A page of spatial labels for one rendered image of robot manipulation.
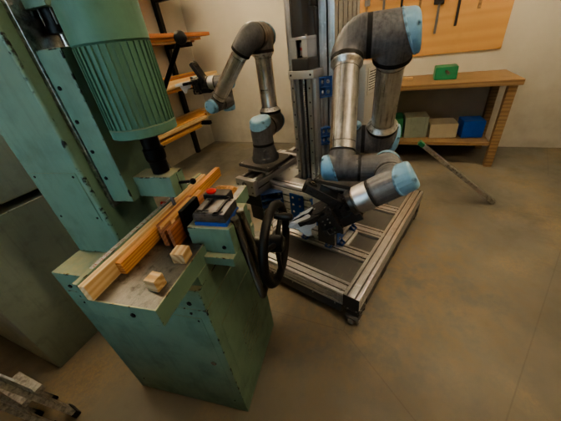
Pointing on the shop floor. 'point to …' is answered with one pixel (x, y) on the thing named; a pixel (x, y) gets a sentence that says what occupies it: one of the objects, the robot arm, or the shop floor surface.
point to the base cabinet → (199, 343)
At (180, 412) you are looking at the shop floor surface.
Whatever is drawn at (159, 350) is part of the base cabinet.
